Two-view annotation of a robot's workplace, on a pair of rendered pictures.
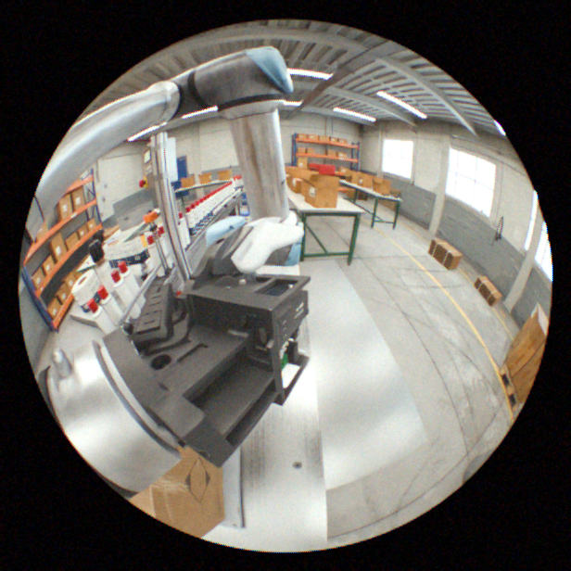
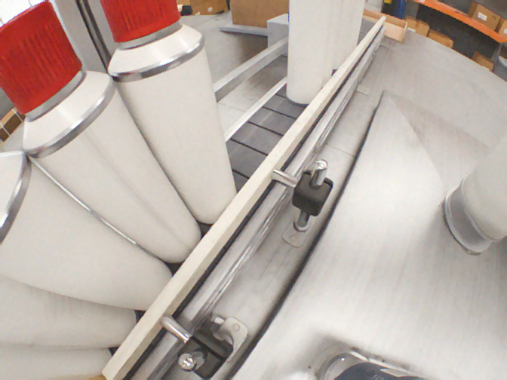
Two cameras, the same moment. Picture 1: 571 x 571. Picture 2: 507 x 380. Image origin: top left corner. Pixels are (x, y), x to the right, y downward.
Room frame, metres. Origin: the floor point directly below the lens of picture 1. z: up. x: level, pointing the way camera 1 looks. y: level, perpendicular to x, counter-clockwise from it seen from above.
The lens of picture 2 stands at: (0.67, 0.69, 1.08)
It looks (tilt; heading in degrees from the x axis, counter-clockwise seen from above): 58 degrees down; 221
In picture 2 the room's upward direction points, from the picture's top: 6 degrees counter-clockwise
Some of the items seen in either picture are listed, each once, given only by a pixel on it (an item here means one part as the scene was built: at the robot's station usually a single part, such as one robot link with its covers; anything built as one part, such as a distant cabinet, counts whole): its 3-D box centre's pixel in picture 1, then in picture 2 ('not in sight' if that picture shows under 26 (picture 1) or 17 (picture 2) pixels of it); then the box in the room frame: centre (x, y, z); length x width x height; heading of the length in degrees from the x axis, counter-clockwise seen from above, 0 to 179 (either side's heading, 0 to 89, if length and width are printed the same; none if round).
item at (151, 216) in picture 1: (154, 248); not in sight; (0.56, 0.53, 1.05); 0.10 x 0.04 x 0.33; 92
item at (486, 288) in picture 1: (488, 290); (10, 121); (1.33, -3.91, 0.11); 0.65 x 0.54 x 0.22; 6
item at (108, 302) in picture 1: (114, 311); (337, 16); (0.26, 0.57, 0.98); 0.05 x 0.05 x 0.20
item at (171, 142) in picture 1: (157, 164); not in sight; (0.66, 0.50, 1.38); 0.17 x 0.10 x 0.19; 57
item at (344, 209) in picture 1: (307, 213); not in sight; (3.03, -0.36, 0.39); 2.20 x 0.80 x 0.78; 9
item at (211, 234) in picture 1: (230, 243); not in sight; (0.46, 0.15, 1.09); 0.13 x 0.12 x 0.14; 81
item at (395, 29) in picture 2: not in sight; (377, 21); (-0.45, 0.55, 0.85); 0.30 x 0.26 x 0.04; 2
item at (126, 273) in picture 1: (132, 285); (308, 33); (0.40, 0.58, 0.98); 0.05 x 0.05 x 0.20
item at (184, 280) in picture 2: not in sight; (351, 60); (0.26, 0.61, 0.90); 1.07 x 0.01 x 0.02; 2
